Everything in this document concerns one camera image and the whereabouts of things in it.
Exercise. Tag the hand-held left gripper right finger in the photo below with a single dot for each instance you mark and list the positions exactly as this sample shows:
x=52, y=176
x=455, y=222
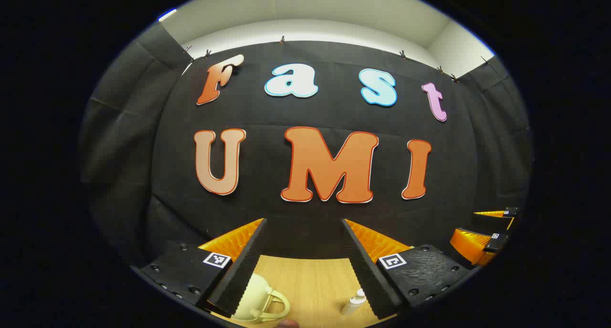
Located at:
x=365, y=266

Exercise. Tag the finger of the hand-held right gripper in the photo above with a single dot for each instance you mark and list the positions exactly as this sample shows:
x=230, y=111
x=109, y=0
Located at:
x=496, y=213
x=470, y=244

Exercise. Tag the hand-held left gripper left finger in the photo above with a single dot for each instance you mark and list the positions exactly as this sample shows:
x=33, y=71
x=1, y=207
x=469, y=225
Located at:
x=243, y=266

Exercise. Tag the white pump bottle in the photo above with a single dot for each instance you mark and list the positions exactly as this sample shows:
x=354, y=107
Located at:
x=353, y=304

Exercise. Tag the small yellow suitcase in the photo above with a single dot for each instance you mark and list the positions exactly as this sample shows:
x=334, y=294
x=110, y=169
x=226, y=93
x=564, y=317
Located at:
x=255, y=294

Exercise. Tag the ceiling light strip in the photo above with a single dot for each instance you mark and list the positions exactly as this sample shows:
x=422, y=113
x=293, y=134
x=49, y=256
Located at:
x=167, y=15

